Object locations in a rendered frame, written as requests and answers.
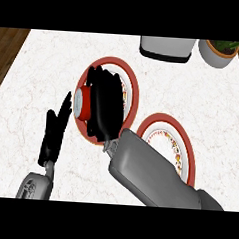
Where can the white and black appliance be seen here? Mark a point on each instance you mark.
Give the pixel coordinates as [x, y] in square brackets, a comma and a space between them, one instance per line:
[167, 49]

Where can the red rimmed patterned plate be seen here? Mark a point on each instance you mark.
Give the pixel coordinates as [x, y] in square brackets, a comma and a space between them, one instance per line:
[171, 144]
[131, 92]

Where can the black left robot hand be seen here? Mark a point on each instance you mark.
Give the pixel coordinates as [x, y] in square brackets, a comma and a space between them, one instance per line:
[53, 134]

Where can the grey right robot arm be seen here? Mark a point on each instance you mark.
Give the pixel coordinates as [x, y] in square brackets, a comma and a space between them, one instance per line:
[154, 175]

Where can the red can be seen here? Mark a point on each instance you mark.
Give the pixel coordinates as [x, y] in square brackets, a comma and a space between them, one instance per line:
[83, 102]

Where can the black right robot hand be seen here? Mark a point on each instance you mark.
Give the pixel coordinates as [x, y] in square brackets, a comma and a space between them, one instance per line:
[105, 104]

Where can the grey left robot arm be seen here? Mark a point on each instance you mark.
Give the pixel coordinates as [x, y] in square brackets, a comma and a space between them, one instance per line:
[37, 185]

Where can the potted plant in white pot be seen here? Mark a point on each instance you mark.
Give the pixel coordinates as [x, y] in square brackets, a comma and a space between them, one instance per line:
[220, 52]

